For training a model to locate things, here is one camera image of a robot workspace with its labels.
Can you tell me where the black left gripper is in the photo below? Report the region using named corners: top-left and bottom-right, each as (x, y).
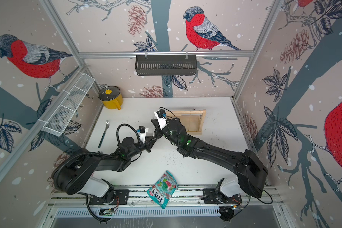
top-left (127, 135), bottom-right (158, 161)

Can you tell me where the wooden jewelry display stand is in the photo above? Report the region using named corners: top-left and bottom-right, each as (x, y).
top-left (166, 110), bottom-right (207, 135)

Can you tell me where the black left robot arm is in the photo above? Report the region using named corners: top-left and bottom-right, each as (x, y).
top-left (52, 119), bottom-right (162, 195)

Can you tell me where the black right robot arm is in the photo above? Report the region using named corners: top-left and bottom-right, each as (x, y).
top-left (151, 119), bottom-right (268, 198)

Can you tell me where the green Foxs candy bag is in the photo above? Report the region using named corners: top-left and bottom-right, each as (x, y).
top-left (147, 171), bottom-right (179, 209)

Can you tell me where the yellow pot with lid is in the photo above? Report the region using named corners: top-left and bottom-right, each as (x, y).
top-left (98, 86), bottom-right (123, 110)

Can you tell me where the black hanging metal basket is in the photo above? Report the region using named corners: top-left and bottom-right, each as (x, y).
top-left (135, 54), bottom-right (197, 76)

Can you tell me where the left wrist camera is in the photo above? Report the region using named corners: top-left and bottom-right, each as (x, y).
top-left (136, 126), bottom-right (149, 143)

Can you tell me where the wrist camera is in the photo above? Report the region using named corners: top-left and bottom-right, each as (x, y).
top-left (136, 126), bottom-right (149, 143)
top-left (154, 109), bottom-right (168, 130)

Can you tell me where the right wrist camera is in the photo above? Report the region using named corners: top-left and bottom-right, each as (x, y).
top-left (154, 109), bottom-right (168, 130)

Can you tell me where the teal handled fork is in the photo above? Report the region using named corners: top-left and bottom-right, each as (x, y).
top-left (98, 120), bottom-right (110, 148)

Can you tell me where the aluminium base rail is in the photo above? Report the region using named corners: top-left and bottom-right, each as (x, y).
top-left (48, 185), bottom-right (284, 208)

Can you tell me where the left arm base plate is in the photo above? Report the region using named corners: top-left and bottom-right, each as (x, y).
top-left (89, 189), bottom-right (130, 206)

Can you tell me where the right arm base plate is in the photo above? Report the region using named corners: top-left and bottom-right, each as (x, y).
top-left (201, 189), bottom-right (242, 204)

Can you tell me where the white wire mesh shelf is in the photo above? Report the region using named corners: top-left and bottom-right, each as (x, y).
top-left (41, 73), bottom-right (95, 137)

